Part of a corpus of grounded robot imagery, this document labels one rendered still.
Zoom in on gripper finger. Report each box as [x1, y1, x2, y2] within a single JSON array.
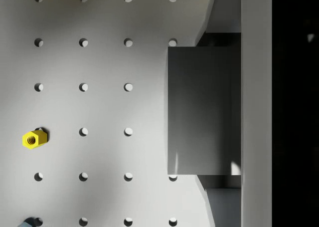
[[195, 0, 242, 47], [195, 175, 242, 227]]

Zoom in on grey cube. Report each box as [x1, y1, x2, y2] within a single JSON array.
[[167, 46, 242, 176]]

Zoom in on small white bottle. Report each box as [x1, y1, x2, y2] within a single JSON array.
[[16, 218, 38, 227]]

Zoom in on yellow hex nut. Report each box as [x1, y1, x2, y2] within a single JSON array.
[[22, 129, 48, 150]]

